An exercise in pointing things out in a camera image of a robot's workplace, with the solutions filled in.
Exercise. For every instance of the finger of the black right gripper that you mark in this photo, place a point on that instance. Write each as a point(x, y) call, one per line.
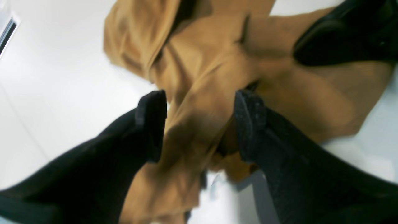
point(356, 30)

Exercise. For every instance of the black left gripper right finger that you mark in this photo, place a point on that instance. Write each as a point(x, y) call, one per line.
point(308, 185)

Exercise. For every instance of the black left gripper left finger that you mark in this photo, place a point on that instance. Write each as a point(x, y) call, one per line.
point(88, 184)

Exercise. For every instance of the brown t-shirt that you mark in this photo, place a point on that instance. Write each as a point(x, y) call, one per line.
point(201, 52)

